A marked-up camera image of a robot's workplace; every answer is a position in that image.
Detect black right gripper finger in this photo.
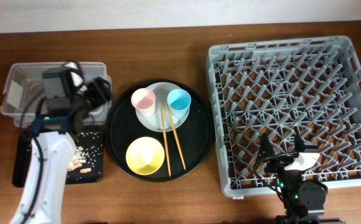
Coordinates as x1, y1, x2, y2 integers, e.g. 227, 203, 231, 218
294, 134, 317, 152
256, 133, 275, 162

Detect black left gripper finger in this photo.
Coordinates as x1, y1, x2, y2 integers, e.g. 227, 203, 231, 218
62, 60, 84, 92
85, 77, 112, 108

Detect food scraps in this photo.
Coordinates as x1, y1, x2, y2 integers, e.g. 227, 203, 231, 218
67, 131, 103, 177

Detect wooden chopstick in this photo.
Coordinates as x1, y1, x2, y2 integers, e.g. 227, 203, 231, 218
160, 105, 172, 177
166, 101, 186, 170

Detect yellow bowl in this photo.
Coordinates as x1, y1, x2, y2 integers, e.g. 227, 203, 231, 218
126, 137, 165, 175

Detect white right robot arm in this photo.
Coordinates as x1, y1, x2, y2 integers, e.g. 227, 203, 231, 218
256, 133, 328, 224

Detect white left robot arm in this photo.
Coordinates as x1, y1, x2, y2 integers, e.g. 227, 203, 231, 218
11, 60, 113, 223

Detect grey dishwasher rack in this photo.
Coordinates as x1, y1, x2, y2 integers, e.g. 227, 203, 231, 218
205, 35, 361, 198

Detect pink cup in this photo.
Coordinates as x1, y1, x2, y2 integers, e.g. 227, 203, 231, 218
131, 88, 156, 116

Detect clear plastic bin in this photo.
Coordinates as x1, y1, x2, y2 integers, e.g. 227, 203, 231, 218
0, 62, 112, 127

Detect black rectangular tray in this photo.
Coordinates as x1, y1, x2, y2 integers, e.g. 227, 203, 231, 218
12, 125, 103, 187

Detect grey plate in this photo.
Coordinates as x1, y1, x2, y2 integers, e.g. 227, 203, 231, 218
135, 82, 180, 132

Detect black round tray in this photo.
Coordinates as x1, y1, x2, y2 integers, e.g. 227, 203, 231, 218
104, 80, 213, 182

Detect blue cup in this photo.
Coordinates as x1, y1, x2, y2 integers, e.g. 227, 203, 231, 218
167, 88, 191, 117

